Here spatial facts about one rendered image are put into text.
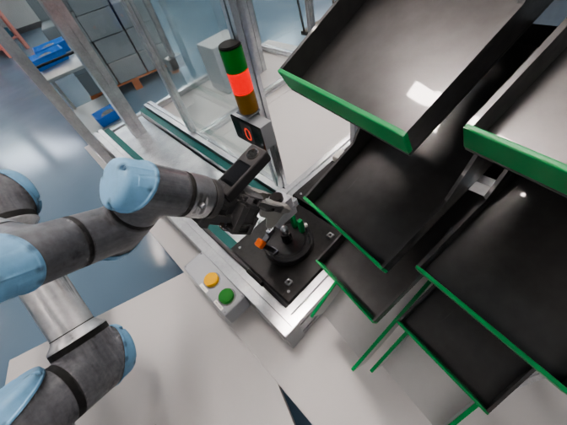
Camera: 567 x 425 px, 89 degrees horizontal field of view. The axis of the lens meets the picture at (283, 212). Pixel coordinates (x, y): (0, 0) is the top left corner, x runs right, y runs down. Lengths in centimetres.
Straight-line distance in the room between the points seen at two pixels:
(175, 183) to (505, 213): 40
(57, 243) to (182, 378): 55
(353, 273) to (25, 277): 43
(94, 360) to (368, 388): 58
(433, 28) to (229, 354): 78
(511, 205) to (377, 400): 55
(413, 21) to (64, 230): 43
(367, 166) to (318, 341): 54
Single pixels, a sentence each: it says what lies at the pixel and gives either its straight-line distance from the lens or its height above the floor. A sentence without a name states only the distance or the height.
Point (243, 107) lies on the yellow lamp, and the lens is 74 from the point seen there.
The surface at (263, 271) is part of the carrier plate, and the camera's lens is 78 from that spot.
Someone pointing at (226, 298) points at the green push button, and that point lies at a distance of 77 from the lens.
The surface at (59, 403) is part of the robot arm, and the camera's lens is 73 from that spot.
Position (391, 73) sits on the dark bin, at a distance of 24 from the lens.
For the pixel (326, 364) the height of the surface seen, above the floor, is 86.
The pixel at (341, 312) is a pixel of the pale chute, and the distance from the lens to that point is 66.
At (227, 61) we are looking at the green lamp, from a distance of 70.
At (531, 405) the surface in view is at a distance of 86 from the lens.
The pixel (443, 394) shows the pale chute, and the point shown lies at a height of 103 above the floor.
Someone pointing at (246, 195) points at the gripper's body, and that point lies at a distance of 54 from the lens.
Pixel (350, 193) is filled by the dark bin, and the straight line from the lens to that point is 36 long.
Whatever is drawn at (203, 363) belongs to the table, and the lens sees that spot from 87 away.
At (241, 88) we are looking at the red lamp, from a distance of 72.
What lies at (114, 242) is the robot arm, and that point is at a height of 134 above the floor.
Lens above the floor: 164
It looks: 50 degrees down
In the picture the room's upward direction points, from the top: 16 degrees counter-clockwise
